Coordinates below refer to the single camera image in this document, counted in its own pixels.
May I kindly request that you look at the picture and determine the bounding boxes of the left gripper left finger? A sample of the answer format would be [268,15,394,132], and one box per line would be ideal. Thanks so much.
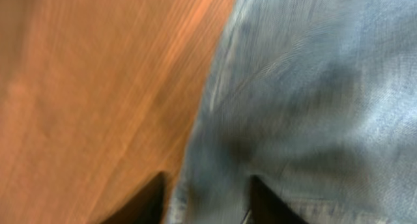
[101,172,165,224]

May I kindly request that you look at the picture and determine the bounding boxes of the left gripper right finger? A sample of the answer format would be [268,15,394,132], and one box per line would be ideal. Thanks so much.
[250,176,308,224]

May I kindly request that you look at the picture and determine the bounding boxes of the medium blue denim jeans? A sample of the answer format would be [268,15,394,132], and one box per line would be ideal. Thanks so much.
[165,0,416,223]

